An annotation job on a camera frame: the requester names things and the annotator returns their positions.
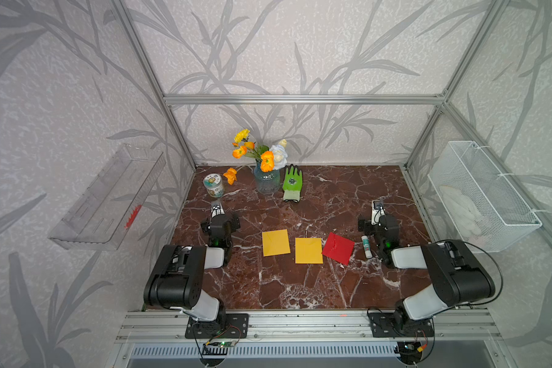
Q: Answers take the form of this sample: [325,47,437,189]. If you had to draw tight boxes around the orange yellow artificial flowers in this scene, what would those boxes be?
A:
[232,129,288,172]

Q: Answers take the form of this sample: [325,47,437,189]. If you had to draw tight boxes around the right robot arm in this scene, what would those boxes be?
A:
[357,215,496,328]

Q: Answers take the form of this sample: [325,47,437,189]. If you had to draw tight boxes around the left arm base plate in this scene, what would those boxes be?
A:
[185,313,249,340]

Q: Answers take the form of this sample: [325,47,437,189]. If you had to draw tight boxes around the red envelope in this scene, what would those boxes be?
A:
[322,232,355,266]

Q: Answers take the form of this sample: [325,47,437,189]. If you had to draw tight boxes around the small printed tin can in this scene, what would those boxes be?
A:
[203,173,225,199]

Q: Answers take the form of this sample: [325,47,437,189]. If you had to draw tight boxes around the white cloth in basket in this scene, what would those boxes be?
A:
[439,186,483,238]

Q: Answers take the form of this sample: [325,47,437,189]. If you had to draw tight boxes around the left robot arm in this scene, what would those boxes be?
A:
[144,214,240,324]

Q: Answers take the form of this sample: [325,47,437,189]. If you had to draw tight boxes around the clear plastic wall tray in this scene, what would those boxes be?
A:
[48,144,167,251]

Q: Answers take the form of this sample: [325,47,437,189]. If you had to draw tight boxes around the blue glass vase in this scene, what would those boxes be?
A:
[253,161,281,196]

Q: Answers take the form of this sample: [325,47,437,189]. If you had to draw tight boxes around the white wire mesh basket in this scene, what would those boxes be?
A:
[428,140,542,253]

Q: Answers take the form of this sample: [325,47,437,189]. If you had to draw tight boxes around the aluminium front rail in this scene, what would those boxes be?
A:
[114,309,503,343]

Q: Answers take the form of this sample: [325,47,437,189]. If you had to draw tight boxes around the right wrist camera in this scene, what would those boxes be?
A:
[370,200,385,225]

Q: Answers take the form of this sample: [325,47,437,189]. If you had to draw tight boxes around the white green glue stick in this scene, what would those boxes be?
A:
[361,236,374,259]

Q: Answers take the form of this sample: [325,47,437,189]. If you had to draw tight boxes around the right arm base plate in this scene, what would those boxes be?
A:
[366,309,435,339]

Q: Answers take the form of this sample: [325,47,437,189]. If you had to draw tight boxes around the green work glove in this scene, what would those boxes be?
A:
[283,165,303,203]

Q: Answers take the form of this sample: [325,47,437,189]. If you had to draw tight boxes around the yellow envelope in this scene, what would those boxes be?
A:
[294,238,323,265]
[262,229,291,257]

